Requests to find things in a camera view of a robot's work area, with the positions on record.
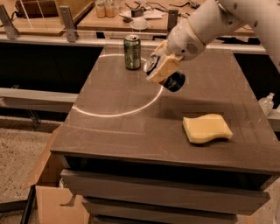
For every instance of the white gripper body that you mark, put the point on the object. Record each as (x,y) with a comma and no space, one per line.
(184,44)

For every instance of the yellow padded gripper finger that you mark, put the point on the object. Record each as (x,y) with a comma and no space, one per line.
(162,50)
(158,68)

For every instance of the blue pepsi can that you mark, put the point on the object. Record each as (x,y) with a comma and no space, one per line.
(173,83)

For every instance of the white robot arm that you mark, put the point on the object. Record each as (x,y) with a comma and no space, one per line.
(212,19)

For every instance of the green soda can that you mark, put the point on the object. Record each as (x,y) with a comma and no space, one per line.
(132,51)

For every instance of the white face mask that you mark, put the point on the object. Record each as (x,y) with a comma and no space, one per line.
(139,23)

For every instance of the small black device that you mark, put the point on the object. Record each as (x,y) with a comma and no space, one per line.
(137,13)

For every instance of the orange liquid bottle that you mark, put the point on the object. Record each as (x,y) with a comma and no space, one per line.
(100,8)
(110,8)

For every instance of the yellow sponge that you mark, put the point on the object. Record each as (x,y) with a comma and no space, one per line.
(206,128)

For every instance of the grey drawer cabinet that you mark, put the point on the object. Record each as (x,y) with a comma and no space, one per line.
(125,151)

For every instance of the clear plastic bottle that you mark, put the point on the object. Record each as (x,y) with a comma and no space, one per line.
(267,103)

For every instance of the brown box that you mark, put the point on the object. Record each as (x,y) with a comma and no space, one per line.
(36,8)

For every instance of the cardboard box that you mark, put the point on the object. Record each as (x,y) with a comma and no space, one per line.
(55,203)

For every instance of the metal bracket right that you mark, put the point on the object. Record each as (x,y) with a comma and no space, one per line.
(172,19)

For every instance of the metal bracket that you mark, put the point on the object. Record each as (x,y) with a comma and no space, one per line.
(70,28)
(10,29)
(172,19)

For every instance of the metal bracket middle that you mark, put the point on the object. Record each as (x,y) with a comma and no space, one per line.
(70,28)

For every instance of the metal bracket left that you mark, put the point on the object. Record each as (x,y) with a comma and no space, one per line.
(10,29)

